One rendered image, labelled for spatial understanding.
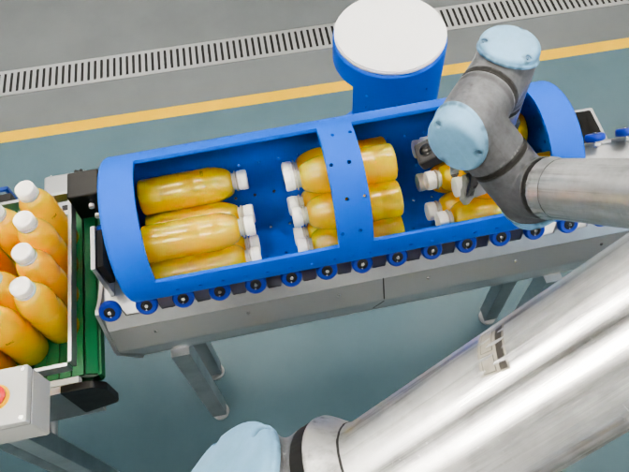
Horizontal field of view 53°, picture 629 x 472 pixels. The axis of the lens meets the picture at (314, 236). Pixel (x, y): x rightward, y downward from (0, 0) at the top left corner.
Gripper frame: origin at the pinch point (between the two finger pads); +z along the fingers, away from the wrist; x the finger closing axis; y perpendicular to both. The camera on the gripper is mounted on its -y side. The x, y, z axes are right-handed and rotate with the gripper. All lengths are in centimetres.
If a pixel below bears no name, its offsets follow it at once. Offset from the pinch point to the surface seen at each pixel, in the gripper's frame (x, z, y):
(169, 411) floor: 2, 111, -82
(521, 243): -5.4, 18.4, 15.8
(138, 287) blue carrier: -8, 0, -62
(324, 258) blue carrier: -8.5, 2.4, -28.1
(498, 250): -5.9, 18.9, 10.5
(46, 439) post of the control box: -24, 29, -90
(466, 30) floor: 155, 112, 72
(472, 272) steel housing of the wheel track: -7.4, 24.4, 5.1
